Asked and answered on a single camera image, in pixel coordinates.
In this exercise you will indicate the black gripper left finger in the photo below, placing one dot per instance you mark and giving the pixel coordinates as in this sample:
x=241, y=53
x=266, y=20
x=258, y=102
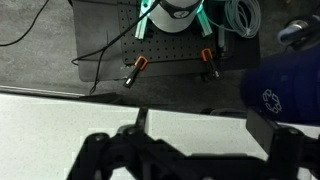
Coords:
x=131, y=148

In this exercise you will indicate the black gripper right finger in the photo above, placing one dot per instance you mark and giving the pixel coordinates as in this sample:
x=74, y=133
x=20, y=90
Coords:
x=287, y=147

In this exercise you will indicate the dark blue bottle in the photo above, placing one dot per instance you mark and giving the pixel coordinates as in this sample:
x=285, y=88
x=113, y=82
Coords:
x=286, y=87

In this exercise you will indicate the orange black clamp left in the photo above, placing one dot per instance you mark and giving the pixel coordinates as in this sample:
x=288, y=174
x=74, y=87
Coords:
x=139, y=65

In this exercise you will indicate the orange black clamp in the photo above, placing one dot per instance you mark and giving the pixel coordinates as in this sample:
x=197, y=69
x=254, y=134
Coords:
x=208, y=57
x=139, y=65

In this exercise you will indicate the black floor mat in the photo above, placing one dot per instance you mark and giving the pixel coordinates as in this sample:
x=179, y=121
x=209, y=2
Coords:
x=99, y=27

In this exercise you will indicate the orange black clamp right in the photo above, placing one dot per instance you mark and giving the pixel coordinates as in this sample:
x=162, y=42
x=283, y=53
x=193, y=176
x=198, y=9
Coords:
x=208, y=57

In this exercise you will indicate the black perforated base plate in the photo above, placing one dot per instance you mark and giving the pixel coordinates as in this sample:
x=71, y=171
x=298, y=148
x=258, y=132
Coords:
x=175, y=30

